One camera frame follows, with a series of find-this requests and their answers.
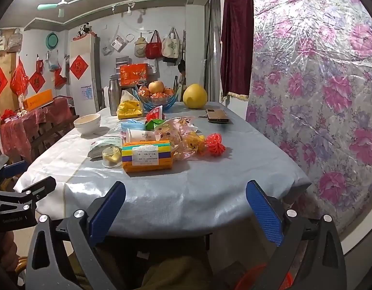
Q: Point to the wooden door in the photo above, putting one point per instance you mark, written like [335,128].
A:
[6,102]

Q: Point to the orange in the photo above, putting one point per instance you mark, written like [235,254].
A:
[143,92]
[158,96]
[168,92]

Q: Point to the red plastic covered side table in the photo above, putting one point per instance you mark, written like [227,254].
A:
[38,120]

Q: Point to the floral mattress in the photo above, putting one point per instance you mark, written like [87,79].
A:
[309,96]

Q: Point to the white tote bag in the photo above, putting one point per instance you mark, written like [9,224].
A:
[170,46]

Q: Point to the steel thermos flask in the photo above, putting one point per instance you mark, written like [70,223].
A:
[114,96]

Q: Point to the yellow tissue pack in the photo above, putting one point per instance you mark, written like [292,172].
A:
[128,108]

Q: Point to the red gift box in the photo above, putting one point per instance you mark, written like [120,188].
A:
[133,74]

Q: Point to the person's left forearm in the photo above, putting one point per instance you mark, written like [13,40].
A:
[7,247]

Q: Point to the white paper cup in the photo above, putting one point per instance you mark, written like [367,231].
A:
[140,135]

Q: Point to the green snack packet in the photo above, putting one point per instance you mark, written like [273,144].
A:
[152,124]

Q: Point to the clear plastic pastry bag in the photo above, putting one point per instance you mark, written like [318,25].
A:
[179,139]

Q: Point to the yellow apple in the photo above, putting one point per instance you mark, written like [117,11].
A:
[156,87]

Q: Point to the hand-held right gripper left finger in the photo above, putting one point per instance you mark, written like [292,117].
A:
[107,214]

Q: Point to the grey drawer box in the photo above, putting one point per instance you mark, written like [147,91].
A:
[122,63]

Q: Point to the blue glass fruit bowl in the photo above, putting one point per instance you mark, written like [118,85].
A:
[155,105]

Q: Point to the green plastic basin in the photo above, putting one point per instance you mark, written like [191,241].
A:
[52,40]

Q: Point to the folding table with white cloth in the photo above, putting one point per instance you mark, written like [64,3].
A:
[173,193]

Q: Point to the white ceramic bowl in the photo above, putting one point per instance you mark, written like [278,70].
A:
[87,123]

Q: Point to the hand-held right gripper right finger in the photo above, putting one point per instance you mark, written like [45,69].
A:
[264,214]

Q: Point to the green and white wipe packet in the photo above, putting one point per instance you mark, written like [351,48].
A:
[98,148]

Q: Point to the clear plastic hanging bag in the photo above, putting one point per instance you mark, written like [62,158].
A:
[118,42]

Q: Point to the red plastic basket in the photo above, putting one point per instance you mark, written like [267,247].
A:
[247,281]

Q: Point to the black and white plush toy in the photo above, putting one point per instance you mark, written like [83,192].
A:
[83,30]

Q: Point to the small clear plastic cup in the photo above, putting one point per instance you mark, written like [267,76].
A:
[112,157]

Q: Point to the yellow pomelo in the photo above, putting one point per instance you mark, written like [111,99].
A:
[195,96]

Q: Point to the red foam fruit net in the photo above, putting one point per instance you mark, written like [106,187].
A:
[214,145]

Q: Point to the orange cardboard box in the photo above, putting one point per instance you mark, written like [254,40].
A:
[38,99]

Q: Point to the white refrigerator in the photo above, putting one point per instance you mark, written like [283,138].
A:
[83,93]

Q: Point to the red tote bag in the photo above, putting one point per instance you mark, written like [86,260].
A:
[153,50]

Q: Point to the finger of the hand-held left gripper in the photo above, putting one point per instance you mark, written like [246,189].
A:
[38,187]
[15,167]

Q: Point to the beige hanging bag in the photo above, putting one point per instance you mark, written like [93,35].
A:
[140,48]

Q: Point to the blue face mask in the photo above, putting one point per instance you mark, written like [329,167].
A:
[131,125]

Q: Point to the maroon curtain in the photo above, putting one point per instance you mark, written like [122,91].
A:
[237,51]

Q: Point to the red snack packet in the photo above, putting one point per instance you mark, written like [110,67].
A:
[154,114]

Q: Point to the red plastic hanging bag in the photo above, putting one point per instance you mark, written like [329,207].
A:
[19,78]

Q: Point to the orange and yellow medicine box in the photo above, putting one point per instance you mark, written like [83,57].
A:
[146,160]

